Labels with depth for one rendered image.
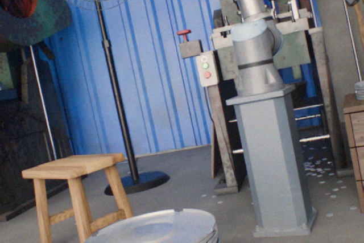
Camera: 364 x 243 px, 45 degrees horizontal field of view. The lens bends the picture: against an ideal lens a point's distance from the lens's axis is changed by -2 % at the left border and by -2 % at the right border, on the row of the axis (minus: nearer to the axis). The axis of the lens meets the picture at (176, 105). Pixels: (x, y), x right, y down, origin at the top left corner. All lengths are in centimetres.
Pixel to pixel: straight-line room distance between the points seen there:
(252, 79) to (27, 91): 187
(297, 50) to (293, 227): 85
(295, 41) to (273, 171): 77
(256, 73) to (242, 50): 8
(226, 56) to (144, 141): 174
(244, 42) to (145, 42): 220
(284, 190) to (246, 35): 49
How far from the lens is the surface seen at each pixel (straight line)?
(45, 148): 307
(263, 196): 147
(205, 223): 98
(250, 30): 143
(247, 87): 142
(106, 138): 375
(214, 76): 195
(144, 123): 361
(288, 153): 142
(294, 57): 203
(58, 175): 157
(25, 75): 303
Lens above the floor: 54
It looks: 3 degrees down
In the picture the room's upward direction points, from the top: 12 degrees counter-clockwise
